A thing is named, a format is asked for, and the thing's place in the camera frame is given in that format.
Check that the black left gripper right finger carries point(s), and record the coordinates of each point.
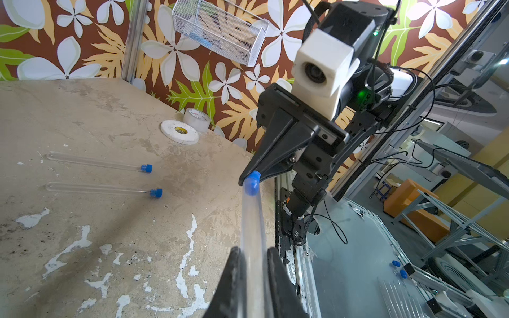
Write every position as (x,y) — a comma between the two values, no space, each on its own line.
(285,302)

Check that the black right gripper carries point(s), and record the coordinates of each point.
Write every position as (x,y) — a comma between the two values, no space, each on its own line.
(298,138)

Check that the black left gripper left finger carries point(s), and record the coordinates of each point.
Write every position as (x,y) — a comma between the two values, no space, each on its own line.
(230,297)

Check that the blue stopper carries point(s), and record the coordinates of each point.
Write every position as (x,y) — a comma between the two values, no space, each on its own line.
(251,184)
(146,168)
(156,193)

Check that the blue stopper front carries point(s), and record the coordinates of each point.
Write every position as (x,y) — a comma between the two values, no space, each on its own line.
(251,184)

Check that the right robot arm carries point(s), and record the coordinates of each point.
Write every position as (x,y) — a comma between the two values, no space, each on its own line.
(342,94)

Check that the clear packing tape roll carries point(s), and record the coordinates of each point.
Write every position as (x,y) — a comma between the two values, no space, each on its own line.
(197,120)

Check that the white foam tape roll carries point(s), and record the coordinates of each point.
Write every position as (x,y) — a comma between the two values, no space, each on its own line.
(179,132)

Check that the orange box outside cell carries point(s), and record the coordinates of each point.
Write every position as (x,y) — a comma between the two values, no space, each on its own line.
(402,197)

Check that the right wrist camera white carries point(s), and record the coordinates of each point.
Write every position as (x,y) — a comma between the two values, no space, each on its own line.
(322,67)

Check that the aluminium frame post front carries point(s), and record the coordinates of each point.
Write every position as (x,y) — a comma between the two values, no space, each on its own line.
(416,103)

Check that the aluminium frame post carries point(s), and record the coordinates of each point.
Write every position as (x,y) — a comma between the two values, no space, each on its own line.
(416,103)
(134,37)

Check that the white wire basket right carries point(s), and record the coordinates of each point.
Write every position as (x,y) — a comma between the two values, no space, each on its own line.
(229,31)

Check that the aluminium frame post right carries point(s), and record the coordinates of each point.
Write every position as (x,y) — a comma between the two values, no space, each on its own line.
(134,37)

